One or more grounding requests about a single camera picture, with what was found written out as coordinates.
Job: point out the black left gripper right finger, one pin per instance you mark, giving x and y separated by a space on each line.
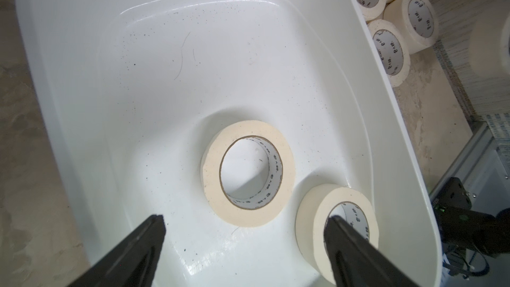
355 262

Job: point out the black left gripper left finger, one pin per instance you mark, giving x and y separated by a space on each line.
133 261

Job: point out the tape roll pair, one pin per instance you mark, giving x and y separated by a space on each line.
262 207

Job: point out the masking tape roll beneath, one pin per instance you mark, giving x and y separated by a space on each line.
392 49

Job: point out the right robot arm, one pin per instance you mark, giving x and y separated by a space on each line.
483 233

